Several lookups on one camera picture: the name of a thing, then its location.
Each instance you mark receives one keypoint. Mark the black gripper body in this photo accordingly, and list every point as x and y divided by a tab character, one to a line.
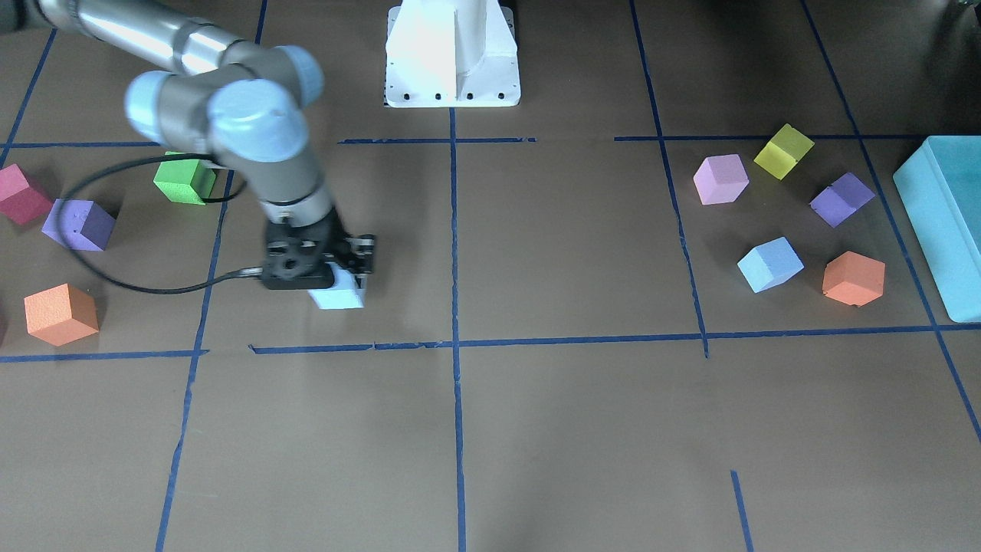
335	234

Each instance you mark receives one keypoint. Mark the light blue foam block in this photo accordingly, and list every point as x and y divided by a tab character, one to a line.
345	294

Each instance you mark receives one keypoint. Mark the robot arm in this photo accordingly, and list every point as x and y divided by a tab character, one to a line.
218	98

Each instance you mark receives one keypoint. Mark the green foam block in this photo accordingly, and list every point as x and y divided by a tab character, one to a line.
185	181

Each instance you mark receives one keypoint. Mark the purple foam block far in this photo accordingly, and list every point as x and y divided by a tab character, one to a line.
79	224

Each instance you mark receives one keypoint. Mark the orange foam block far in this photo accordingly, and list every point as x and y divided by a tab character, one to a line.
61	315

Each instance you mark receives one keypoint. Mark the pink foam block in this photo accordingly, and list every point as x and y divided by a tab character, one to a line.
721	179

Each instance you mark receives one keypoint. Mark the yellow foam block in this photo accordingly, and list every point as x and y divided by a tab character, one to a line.
783	152

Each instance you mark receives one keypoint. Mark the purple foam block near bin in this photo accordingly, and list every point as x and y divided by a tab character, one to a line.
842	199

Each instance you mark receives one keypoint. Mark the orange foam block near bin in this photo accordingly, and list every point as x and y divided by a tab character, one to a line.
854	279

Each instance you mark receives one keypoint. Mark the teal plastic bin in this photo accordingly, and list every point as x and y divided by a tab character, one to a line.
940	187

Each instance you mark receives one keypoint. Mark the white camera pole base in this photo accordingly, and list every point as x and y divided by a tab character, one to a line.
452	54

